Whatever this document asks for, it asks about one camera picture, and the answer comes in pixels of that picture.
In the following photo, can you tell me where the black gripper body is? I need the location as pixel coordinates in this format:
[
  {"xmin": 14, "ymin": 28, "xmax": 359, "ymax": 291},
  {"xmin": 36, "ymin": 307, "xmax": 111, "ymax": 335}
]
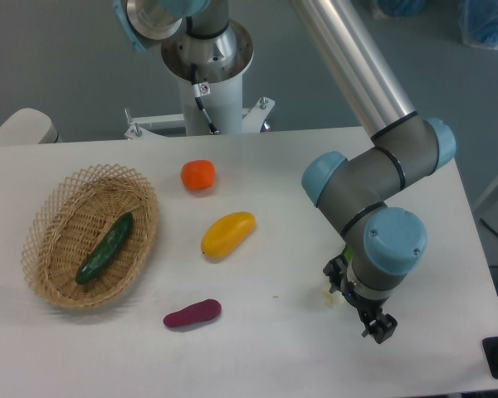
[{"xmin": 323, "ymin": 253, "xmax": 390, "ymax": 322}]

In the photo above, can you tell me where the green cucumber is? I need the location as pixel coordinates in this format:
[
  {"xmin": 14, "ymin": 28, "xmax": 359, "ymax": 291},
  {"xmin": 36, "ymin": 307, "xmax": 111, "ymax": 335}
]
[{"xmin": 76, "ymin": 211, "xmax": 134, "ymax": 285}]

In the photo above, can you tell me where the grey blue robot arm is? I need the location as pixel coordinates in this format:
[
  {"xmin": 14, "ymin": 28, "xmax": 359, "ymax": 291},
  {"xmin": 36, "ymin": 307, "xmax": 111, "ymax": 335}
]
[{"xmin": 112, "ymin": 1, "xmax": 456, "ymax": 342}]

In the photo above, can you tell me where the woven wicker basket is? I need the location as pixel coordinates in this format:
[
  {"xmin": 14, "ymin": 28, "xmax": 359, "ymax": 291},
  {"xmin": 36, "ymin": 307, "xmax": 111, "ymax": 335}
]
[{"xmin": 22, "ymin": 164, "xmax": 159, "ymax": 308}]

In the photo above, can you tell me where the green bok choy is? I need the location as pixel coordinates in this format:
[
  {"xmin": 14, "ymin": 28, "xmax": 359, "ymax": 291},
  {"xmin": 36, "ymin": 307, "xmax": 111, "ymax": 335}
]
[{"xmin": 320, "ymin": 244, "xmax": 354, "ymax": 308}]

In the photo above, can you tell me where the yellow mango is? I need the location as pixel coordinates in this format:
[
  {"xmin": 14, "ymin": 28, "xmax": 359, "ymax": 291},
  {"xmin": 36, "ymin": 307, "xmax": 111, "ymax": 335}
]
[{"xmin": 201, "ymin": 211, "xmax": 256, "ymax": 260}]

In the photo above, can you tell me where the purple sweet potato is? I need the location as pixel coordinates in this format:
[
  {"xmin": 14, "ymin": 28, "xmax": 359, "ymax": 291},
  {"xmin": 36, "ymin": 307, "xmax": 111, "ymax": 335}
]
[{"xmin": 163, "ymin": 298, "xmax": 222, "ymax": 328}]

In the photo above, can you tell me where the orange tangerine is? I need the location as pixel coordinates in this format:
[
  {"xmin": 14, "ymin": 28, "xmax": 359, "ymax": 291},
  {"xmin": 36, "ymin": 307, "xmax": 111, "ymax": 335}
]
[{"xmin": 180, "ymin": 159, "xmax": 216, "ymax": 191}]

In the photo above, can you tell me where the blue plastic bag middle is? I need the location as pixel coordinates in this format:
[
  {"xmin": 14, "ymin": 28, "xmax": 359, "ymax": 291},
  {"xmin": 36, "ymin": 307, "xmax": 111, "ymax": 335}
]
[{"xmin": 373, "ymin": 0, "xmax": 426, "ymax": 17}]

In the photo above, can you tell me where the blue plastic bag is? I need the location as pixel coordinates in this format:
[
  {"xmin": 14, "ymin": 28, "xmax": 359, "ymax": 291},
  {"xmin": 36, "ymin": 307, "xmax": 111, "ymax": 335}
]
[
  {"xmin": 458, "ymin": 0, "xmax": 498, "ymax": 50},
  {"xmin": 373, "ymin": 0, "xmax": 426, "ymax": 17}
]

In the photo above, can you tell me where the blue plastic bag right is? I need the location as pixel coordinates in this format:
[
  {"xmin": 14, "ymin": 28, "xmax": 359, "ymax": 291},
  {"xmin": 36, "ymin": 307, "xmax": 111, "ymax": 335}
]
[{"xmin": 458, "ymin": 0, "xmax": 498, "ymax": 50}]

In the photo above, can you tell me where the white chair back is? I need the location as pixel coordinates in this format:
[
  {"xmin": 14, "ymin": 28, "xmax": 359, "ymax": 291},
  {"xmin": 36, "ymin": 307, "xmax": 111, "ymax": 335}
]
[{"xmin": 0, "ymin": 108, "xmax": 62, "ymax": 147}]

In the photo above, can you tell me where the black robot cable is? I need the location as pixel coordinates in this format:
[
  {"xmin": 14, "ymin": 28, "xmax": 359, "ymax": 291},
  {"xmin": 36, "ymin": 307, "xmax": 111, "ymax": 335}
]
[{"xmin": 189, "ymin": 62, "xmax": 221, "ymax": 135}]

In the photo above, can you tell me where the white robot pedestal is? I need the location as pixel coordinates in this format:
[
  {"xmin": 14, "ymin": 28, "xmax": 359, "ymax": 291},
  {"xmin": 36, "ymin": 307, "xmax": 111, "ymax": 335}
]
[{"xmin": 124, "ymin": 20, "xmax": 276, "ymax": 139}]

